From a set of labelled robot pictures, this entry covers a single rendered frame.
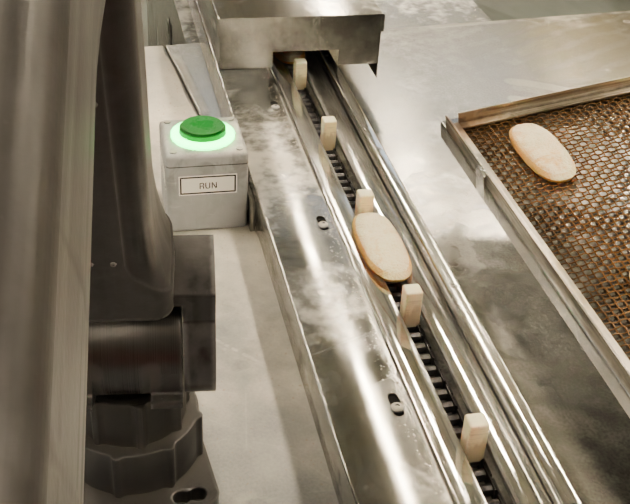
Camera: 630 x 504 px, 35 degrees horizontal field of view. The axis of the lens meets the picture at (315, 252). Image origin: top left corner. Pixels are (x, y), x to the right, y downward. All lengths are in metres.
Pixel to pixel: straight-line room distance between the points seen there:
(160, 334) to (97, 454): 0.11
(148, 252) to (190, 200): 0.40
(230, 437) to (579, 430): 0.24
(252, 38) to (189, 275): 0.59
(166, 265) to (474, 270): 0.41
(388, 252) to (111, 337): 0.32
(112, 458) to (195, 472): 0.06
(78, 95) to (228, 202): 0.72
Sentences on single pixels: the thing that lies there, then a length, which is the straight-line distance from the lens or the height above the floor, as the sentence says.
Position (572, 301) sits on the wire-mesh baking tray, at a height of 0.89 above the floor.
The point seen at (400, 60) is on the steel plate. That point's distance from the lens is 1.24.
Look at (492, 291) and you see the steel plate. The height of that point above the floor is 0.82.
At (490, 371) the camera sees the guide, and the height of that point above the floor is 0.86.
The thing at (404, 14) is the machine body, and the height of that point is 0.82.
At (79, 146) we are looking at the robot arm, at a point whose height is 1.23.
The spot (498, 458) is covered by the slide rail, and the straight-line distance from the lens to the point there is 0.65.
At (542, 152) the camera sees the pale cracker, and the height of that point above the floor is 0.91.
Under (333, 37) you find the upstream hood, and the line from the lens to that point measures 1.10.
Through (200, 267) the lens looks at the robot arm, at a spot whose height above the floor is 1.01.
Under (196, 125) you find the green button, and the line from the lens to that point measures 0.87.
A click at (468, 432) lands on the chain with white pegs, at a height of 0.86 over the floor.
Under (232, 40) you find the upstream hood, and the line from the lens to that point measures 1.08.
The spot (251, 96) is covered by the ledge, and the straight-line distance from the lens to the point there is 1.03.
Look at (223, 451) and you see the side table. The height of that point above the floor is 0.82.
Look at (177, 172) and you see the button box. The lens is 0.85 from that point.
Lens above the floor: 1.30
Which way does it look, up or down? 34 degrees down
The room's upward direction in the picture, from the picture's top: 4 degrees clockwise
